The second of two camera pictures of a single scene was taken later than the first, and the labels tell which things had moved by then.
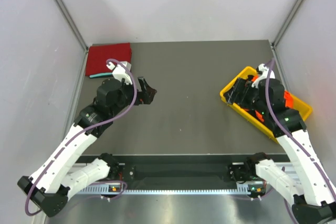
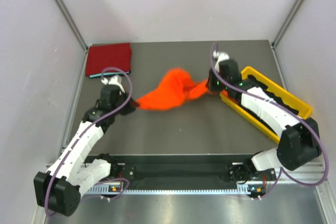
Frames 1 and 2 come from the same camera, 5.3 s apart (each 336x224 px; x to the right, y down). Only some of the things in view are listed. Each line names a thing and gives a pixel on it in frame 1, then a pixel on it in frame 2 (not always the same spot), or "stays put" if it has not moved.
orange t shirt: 288,98 to 178,87
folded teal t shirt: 100,75 stays put
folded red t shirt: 98,55 stays put
